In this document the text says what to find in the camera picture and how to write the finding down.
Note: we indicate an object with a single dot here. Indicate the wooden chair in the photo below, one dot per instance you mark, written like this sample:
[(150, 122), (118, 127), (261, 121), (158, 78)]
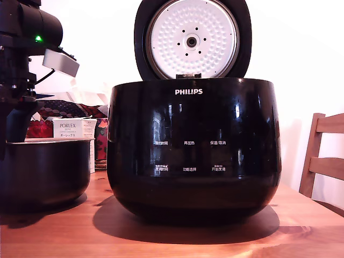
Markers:
[(323, 164)]

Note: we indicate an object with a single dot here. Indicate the grey camera box on bracket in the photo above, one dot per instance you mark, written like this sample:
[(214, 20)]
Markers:
[(60, 63)]

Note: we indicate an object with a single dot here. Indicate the white Porlex box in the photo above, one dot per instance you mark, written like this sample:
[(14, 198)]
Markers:
[(67, 129)]

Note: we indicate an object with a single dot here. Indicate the dark patterned cushion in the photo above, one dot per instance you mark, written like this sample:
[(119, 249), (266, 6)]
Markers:
[(70, 107)]

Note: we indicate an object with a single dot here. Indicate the black pot with metal rim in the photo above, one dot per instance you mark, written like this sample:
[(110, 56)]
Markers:
[(45, 174)]

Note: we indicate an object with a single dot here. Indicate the black Philips rice cooker body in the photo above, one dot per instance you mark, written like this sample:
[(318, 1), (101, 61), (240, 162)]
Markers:
[(193, 188)]

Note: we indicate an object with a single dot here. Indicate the white cloth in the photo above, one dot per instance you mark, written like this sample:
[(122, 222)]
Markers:
[(88, 98)]

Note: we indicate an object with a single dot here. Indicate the rice cooker lid with steel plate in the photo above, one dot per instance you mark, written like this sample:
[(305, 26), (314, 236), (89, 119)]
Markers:
[(192, 40)]

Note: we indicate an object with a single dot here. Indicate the red floral box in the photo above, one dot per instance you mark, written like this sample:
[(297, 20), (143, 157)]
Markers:
[(101, 145)]

